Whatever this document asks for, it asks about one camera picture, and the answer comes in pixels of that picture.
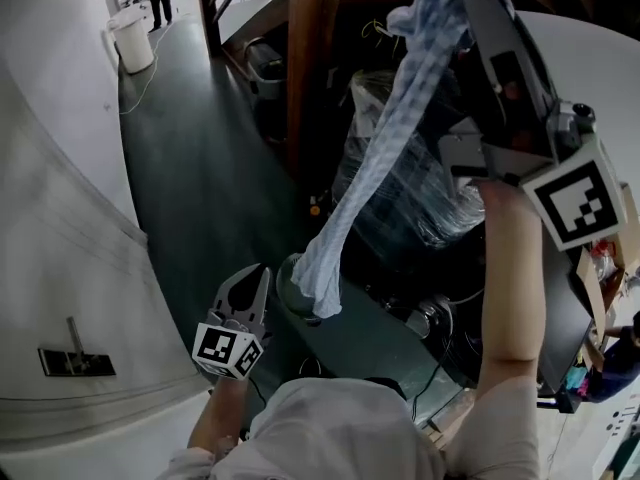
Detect round dark green basket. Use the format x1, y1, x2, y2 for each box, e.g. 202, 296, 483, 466
275, 251, 347, 325

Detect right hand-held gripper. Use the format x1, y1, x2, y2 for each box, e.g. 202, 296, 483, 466
437, 14, 630, 254

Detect person's right forearm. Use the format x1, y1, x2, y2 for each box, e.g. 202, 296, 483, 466
471, 177, 548, 387

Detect dark wooden staircase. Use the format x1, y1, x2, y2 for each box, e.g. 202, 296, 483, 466
196, 0, 640, 182

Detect dark grey washing machine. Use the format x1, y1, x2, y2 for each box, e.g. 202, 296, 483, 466
359, 240, 599, 394

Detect white floor cable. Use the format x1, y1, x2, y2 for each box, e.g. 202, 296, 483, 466
117, 15, 175, 116

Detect person's left forearm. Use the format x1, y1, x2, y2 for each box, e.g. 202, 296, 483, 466
187, 375, 251, 464

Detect plastic-wrapped black object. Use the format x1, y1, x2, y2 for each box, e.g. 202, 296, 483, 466
330, 66, 489, 269

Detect metal door handle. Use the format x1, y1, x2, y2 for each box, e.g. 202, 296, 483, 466
36, 315, 118, 379

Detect blue checked clothes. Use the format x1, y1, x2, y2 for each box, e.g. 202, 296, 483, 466
291, 0, 517, 320

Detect grey lidded bin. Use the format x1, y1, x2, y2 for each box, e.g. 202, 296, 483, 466
243, 36, 290, 100

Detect teal box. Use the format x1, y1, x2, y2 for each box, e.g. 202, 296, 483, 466
564, 363, 592, 395

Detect white door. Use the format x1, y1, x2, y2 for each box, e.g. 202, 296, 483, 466
0, 62, 214, 442

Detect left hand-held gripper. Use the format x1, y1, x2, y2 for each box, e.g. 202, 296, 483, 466
191, 262, 275, 383

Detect white round bin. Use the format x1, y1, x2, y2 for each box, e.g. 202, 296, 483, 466
106, 9, 156, 76

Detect black table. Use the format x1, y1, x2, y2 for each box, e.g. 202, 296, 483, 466
535, 367, 604, 415

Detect white bathtub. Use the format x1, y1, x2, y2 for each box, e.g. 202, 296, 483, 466
587, 401, 640, 480

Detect person's white t-shirt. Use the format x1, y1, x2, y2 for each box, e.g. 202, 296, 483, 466
168, 376, 545, 480

